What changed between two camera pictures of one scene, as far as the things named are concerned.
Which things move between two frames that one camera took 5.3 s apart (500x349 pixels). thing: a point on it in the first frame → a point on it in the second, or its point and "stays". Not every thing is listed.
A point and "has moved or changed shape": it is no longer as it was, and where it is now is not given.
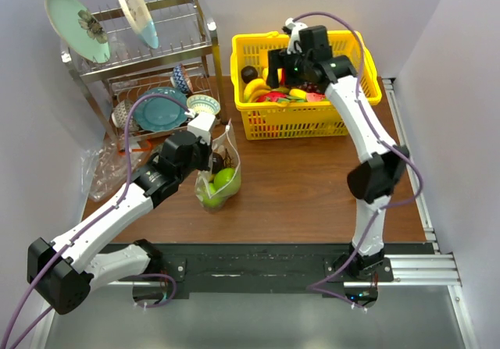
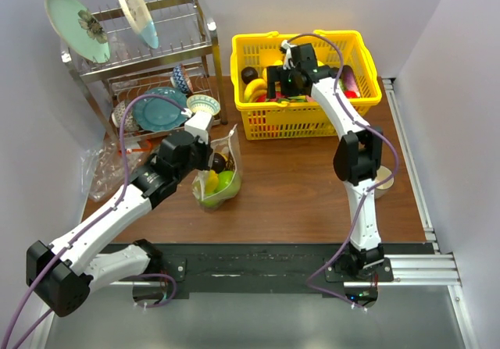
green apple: (223, 176) stays
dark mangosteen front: (217, 162) stays
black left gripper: (206, 151) stays
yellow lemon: (298, 92) has moved or changed shape
